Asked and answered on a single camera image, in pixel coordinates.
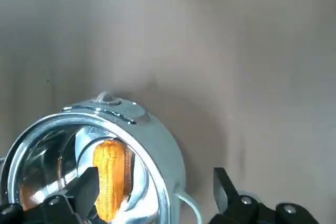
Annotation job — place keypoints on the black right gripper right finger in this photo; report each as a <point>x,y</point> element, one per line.
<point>252,205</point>

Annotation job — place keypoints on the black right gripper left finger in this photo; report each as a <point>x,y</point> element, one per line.
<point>65,203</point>

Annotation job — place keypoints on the yellow corn cob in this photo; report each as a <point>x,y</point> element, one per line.
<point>110,176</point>

